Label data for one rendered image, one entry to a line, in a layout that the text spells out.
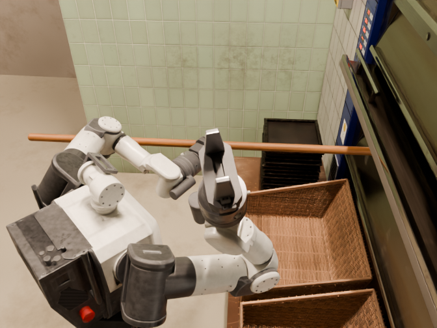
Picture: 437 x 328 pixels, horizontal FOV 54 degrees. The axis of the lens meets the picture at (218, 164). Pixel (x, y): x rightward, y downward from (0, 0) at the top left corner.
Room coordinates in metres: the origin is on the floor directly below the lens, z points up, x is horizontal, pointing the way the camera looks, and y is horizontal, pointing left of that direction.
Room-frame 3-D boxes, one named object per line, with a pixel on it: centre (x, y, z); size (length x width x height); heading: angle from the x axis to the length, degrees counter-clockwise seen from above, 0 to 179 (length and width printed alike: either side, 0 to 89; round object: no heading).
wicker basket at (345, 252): (1.21, -0.34, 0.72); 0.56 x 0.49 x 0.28; 176
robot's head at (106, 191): (0.73, 0.27, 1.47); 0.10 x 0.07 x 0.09; 40
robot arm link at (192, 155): (1.16, 0.08, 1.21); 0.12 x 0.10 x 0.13; 142
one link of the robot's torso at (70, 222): (0.70, 0.32, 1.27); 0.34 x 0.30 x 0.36; 40
